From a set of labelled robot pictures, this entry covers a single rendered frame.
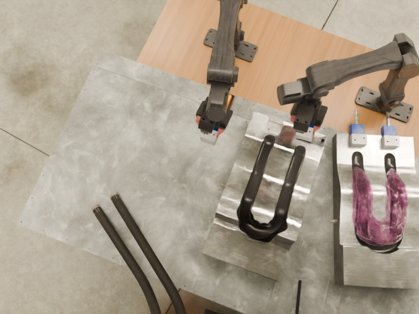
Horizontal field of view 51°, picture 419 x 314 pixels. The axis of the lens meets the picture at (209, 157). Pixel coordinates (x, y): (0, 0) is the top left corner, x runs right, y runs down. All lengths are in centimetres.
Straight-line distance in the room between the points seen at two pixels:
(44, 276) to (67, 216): 90
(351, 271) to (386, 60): 63
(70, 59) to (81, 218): 135
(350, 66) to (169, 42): 75
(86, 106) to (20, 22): 135
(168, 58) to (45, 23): 132
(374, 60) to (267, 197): 51
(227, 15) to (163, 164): 58
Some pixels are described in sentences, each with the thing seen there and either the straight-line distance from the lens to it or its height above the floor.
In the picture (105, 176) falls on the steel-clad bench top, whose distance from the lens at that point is 159.
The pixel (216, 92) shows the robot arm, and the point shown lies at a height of 117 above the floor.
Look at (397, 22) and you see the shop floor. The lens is 291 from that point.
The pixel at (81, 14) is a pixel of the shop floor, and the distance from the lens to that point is 286.
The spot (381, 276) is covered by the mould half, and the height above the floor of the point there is 91.
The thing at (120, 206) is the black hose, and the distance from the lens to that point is 151.
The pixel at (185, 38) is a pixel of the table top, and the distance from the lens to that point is 174.
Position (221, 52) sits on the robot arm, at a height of 121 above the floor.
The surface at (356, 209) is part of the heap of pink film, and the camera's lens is 148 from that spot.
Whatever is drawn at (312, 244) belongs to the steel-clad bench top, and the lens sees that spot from 154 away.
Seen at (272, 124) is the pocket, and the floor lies 86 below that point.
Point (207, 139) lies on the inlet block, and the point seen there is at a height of 96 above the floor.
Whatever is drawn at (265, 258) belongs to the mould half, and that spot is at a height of 86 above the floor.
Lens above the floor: 230
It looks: 75 degrees down
